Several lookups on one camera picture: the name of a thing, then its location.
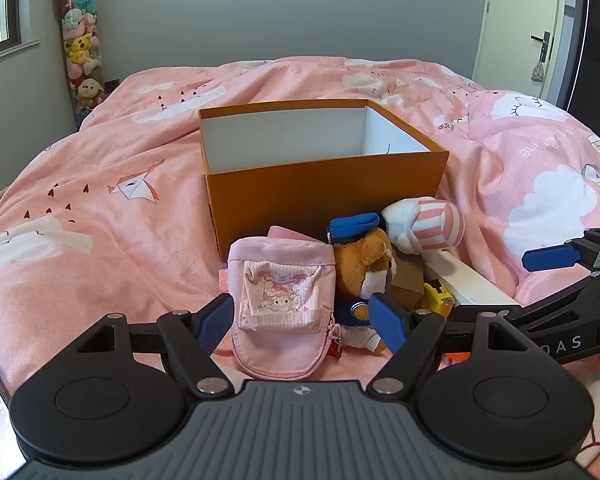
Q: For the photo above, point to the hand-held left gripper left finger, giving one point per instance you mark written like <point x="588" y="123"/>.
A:
<point x="219" y="317"/>

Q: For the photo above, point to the pink printed duvet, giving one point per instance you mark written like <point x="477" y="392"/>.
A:
<point x="105" y="235"/>

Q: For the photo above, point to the red panda sailor plush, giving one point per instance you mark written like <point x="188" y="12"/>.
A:
<point x="365" y="260"/>

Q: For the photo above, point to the clear column of plush toys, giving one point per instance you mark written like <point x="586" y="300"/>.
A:
<point x="80" y="50"/>

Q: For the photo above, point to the white plush with striped clothes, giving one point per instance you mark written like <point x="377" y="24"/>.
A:
<point x="435" y="225"/>

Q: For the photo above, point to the small hanging patterned pouch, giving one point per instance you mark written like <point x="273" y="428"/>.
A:
<point x="538" y="72"/>

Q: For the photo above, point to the black wall socket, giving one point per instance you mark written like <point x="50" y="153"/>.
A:
<point x="111" y="85"/>

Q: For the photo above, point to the white box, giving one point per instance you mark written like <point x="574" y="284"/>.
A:
<point x="470" y="285"/>

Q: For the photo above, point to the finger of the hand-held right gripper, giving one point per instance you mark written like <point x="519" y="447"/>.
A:
<point x="545" y="257"/>
<point x="475" y="314"/>

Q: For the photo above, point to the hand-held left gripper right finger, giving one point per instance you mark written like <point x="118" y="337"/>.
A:
<point x="387" y="322"/>

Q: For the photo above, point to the orange cardboard box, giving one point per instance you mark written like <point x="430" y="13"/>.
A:
<point x="305" y="200"/>

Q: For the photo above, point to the white door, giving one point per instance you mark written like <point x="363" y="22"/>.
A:
<point x="520" y="10"/>

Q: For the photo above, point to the pink packet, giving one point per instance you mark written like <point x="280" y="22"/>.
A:
<point x="292" y="234"/>

